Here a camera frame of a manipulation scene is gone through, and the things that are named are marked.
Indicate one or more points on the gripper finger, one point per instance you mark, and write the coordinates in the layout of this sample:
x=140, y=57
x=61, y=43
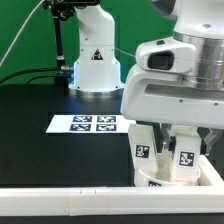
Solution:
x=211, y=138

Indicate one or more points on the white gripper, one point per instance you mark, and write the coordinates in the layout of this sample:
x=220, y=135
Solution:
x=151, y=96

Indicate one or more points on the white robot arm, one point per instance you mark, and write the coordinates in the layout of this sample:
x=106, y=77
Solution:
x=198, y=22

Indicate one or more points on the white marker sheet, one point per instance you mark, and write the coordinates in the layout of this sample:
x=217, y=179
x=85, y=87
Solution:
x=89, y=124

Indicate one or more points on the white L-shaped barrier wall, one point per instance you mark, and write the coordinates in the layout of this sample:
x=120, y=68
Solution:
x=206, y=197

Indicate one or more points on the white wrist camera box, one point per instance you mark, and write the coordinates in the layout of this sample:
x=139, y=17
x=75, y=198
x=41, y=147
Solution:
x=166, y=55

